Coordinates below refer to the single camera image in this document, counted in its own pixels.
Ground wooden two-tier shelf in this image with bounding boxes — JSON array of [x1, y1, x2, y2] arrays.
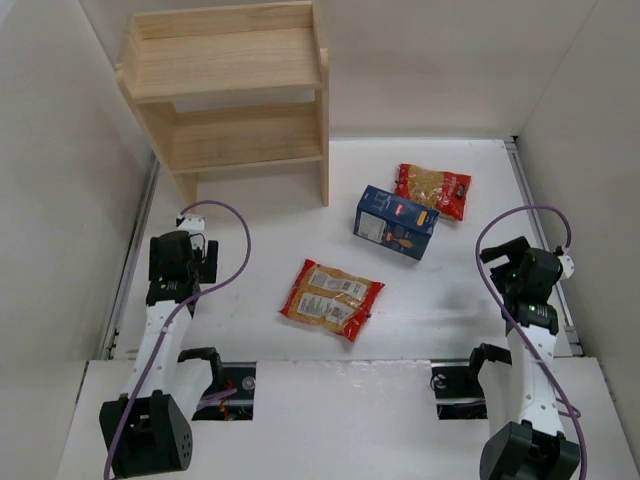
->
[[115, 1, 330, 204]]

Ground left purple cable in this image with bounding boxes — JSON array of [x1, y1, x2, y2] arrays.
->
[[102, 199, 252, 480]]

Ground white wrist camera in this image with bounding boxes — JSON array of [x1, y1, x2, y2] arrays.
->
[[176, 214, 206, 233], [556, 253, 575, 280]]

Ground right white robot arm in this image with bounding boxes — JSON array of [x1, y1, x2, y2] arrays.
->
[[469, 237, 580, 479]]

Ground red pasta bag front side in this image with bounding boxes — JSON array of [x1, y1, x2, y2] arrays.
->
[[394, 163, 472, 221]]

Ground red pasta bag label side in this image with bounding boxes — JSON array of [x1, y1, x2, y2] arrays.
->
[[279, 259, 385, 343]]

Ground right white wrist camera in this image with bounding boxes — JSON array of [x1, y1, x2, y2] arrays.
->
[[556, 253, 575, 280]]

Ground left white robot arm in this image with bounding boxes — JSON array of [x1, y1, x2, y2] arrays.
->
[[99, 231, 222, 479]]

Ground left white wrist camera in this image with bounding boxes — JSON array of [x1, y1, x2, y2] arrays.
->
[[176, 214, 206, 233]]

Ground purple cable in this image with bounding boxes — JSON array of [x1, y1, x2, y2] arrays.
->
[[474, 203, 587, 480], [102, 199, 252, 480]]

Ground blue Barilla pasta box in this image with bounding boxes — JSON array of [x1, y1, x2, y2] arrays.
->
[[353, 185, 440, 261]]

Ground right aluminium rail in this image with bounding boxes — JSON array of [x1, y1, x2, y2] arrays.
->
[[503, 135, 585, 357]]

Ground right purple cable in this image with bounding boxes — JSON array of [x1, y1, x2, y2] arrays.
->
[[474, 203, 587, 480]]

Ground left aluminium rail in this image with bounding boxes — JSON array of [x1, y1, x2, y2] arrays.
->
[[94, 152, 161, 360]]

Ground aluminium rail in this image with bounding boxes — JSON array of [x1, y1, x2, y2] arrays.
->
[[503, 135, 585, 357], [94, 152, 161, 360]]

